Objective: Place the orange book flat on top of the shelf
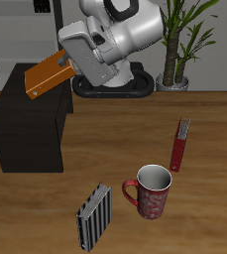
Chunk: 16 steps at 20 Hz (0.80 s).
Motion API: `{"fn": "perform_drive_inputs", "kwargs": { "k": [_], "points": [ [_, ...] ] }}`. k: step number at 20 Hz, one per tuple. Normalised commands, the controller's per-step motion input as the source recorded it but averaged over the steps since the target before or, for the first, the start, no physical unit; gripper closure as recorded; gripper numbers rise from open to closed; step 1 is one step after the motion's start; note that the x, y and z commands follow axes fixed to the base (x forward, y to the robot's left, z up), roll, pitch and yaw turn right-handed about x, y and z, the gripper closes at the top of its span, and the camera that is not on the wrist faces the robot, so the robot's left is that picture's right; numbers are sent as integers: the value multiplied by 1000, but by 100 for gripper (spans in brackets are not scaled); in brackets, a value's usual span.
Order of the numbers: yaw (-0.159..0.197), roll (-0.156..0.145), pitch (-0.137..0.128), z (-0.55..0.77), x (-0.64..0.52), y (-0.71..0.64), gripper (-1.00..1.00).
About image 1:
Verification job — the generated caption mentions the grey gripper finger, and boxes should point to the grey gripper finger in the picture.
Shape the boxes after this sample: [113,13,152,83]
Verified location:
[57,54,71,67]

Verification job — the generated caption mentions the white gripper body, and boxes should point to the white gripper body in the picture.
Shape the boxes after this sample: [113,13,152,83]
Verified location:
[57,20,118,87]

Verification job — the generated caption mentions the orange book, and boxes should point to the orange book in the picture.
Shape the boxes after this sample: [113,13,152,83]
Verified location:
[24,48,77,100]

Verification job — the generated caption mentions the white background shelf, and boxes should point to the white background shelf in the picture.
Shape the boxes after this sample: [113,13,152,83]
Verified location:
[0,0,60,63]

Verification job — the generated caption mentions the black books on shelf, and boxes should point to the black books on shelf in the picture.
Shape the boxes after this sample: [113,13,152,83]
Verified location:
[33,0,52,14]

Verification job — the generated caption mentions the red book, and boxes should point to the red book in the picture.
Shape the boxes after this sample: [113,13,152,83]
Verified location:
[169,116,192,174]

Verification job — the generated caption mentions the black white striped book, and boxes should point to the black white striped book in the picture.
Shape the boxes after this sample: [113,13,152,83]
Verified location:
[75,181,114,254]

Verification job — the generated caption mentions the dark brown desk caddy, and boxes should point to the dark brown desk caddy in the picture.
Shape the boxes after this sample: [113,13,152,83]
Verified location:
[0,63,75,174]

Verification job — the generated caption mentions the green pot plant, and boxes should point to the green pot plant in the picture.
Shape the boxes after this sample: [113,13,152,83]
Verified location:
[155,0,222,93]

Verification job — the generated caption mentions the red patterned mug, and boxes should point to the red patterned mug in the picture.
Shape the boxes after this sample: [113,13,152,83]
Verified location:
[121,164,173,220]

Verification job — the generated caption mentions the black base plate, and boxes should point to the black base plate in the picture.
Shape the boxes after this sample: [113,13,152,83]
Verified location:
[71,62,156,99]

